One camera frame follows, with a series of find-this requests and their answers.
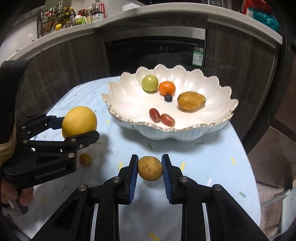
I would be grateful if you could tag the red grape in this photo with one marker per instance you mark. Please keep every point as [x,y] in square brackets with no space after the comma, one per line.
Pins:
[167,120]
[154,115]

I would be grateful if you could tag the green lid jar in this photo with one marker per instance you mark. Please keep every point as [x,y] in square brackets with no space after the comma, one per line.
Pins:
[80,20]

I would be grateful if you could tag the brown longan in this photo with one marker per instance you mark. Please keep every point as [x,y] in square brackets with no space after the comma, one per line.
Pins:
[150,168]
[85,159]

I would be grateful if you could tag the stainless refrigerator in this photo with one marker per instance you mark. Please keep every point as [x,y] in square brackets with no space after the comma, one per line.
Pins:
[267,116]

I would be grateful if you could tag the yellow lemon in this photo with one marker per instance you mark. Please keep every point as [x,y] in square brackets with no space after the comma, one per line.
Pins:
[79,120]

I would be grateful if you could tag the green apple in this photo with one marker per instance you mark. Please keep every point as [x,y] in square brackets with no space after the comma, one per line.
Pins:
[150,83]

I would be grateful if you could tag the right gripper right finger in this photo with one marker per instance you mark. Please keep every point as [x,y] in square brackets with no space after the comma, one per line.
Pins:
[208,213]

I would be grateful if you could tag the black wire spice rack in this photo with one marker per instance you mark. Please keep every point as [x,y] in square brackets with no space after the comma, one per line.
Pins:
[53,20]

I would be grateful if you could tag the white scalloped bowl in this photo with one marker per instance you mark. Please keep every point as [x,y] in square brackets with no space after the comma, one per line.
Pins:
[129,104]

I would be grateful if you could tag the light blue kids chair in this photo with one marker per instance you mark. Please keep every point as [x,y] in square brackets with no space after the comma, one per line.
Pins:
[287,211]

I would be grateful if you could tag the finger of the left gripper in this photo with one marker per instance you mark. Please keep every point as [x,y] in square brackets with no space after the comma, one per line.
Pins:
[39,123]
[59,148]

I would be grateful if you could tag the white countertop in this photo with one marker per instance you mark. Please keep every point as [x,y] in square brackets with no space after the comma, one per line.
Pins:
[214,14]

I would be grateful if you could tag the red snack bag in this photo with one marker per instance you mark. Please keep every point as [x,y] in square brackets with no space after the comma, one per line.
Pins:
[256,4]

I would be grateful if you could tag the yellow brown mango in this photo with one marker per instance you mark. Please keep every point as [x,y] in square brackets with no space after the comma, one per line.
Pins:
[190,100]

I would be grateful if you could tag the black built-in dishwasher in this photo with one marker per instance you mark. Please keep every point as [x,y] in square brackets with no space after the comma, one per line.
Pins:
[150,46]

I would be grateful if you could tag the blueberry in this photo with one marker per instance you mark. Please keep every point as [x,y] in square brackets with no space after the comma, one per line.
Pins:
[168,98]

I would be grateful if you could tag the small orange mandarin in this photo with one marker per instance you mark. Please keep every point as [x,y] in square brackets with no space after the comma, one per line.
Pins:
[167,88]

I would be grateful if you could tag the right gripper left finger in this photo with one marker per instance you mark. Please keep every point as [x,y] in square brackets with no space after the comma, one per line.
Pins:
[92,209]

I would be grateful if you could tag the left hand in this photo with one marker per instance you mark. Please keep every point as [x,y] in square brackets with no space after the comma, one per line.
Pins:
[8,191]

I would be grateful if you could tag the soy sauce bottle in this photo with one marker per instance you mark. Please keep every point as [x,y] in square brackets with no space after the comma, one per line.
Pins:
[98,12]

